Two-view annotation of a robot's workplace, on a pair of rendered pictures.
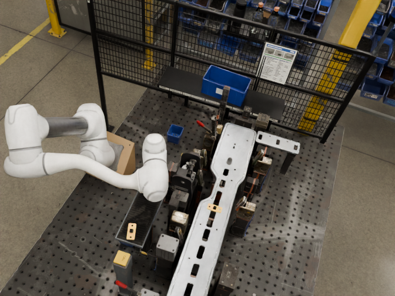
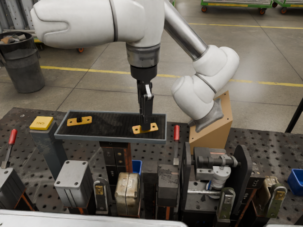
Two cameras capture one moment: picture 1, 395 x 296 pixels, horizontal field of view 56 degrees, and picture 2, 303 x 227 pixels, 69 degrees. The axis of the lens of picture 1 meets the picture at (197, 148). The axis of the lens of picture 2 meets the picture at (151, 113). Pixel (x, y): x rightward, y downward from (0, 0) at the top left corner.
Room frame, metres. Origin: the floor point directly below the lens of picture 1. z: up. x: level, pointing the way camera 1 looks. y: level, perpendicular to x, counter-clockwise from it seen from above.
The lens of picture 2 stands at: (0.96, -0.37, 1.67)
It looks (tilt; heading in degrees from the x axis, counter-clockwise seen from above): 38 degrees down; 84
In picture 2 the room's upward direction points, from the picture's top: straight up
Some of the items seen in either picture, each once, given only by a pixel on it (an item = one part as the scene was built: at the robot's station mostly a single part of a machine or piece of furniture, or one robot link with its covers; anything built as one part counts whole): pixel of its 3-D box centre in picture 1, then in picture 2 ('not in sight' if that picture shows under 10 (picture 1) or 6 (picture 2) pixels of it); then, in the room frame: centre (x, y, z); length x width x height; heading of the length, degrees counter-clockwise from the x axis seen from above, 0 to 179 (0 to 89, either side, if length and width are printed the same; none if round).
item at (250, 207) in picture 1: (242, 219); not in sight; (1.09, -0.34, 0.87); 0.12 x 0.09 x 0.35; 81
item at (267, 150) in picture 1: (258, 161); not in sight; (1.56, -0.43, 0.84); 0.11 x 0.10 x 0.28; 81
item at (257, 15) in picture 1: (257, 17); not in sight; (2.17, -0.24, 1.53); 0.06 x 0.06 x 0.20
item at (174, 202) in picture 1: (171, 218); (149, 199); (1.00, 0.07, 0.90); 0.05 x 0.05 x 0.40; 81
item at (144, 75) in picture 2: not in sight; (144, 77); (0.99, 0.19, 1.36); 0.08 x 0.07 x 0.09; 99
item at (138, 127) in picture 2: not in sight; (144, 127); (0.99, 0.19, 1.17); 0.08 x 0.04 x 0.01; 9
